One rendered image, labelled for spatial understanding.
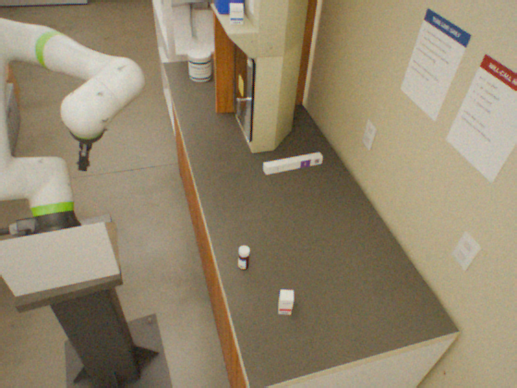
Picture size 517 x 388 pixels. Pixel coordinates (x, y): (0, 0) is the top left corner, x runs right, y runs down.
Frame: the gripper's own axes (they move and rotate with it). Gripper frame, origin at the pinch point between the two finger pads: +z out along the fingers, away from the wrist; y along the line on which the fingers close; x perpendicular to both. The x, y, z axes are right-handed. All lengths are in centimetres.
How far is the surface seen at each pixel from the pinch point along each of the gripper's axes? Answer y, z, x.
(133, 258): 39, 131, 31
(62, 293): 48.6, 7.7, -0.3
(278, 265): 33, -8, 68
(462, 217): 12, -49, 110
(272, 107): -34, 15, 69
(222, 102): -47, 55, 56
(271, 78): -43, 5, 64
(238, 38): -49, -5, 45
